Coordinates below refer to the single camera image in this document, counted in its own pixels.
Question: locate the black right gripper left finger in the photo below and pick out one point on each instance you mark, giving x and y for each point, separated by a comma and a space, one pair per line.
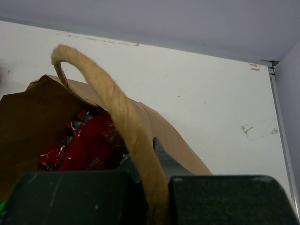
76, 198

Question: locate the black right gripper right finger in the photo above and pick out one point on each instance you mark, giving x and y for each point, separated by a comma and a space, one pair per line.
223, 199

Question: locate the red candy bag blue label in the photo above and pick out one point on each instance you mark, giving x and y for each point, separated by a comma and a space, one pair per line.
91, 142

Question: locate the green white Chuba snack bag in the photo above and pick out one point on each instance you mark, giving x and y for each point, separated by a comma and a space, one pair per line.
2, 205

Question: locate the brown paper bag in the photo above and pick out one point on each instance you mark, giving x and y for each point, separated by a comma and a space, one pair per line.
34, 120

